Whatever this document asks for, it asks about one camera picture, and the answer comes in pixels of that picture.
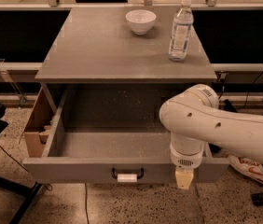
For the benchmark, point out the grey drawer cabinet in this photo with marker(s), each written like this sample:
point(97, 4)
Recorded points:
point(101, 74)

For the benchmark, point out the black chair caster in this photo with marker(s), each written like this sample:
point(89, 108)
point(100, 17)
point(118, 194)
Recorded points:
point(257, 199)

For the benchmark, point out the brown cardboard box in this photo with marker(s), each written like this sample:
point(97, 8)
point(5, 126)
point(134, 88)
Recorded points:
point(37, 128)

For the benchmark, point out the clear plastic water bottle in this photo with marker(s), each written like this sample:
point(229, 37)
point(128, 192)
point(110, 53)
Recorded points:
point(182, 24)

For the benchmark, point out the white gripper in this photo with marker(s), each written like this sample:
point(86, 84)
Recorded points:
point(186, 160)

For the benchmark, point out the white and red sneaker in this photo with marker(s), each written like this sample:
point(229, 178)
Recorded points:
point(247, 167)

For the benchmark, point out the grey top drawer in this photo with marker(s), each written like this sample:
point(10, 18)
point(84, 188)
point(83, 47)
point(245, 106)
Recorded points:
point(107, 134)

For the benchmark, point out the white ceramic bowl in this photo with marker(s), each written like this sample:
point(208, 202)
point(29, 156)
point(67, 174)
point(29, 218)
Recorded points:
point(140, 21)

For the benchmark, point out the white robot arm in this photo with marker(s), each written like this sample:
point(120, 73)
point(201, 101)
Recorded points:
point(194, 119)

